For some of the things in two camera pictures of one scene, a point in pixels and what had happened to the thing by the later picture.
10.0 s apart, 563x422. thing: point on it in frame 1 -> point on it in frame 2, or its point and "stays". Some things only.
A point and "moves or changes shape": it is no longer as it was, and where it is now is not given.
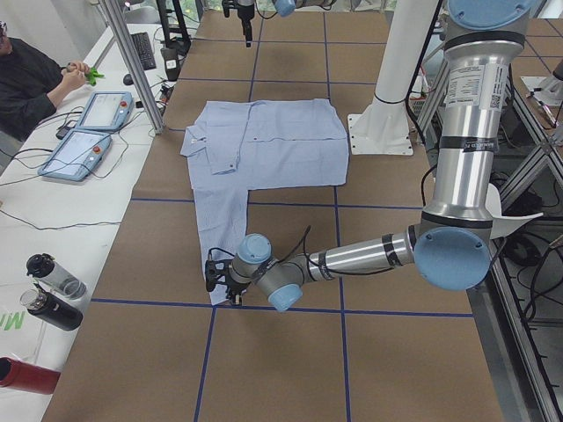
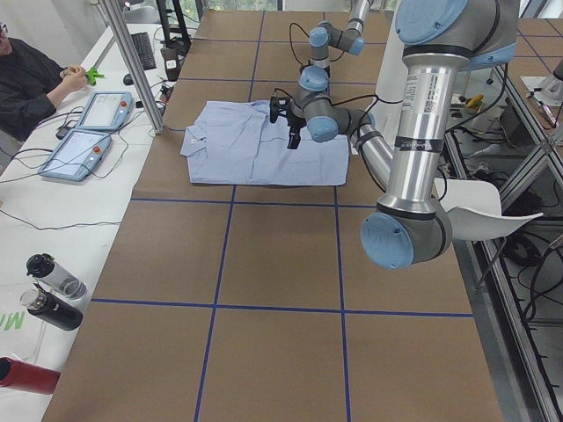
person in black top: x=32 y=84 stays
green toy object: x=92 y=76 stays
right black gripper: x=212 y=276 -> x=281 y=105
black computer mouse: x=127 y=79 stays
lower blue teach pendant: x=76 y=156 stays
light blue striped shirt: x=242 y=146 moves or changes shape
